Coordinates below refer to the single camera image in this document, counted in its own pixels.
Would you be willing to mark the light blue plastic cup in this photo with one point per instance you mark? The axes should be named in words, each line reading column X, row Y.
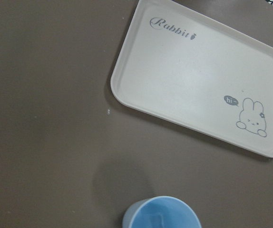
column 160, row 212

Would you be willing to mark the cream rabbit tray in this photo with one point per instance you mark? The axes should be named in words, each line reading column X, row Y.
column 186, row 68

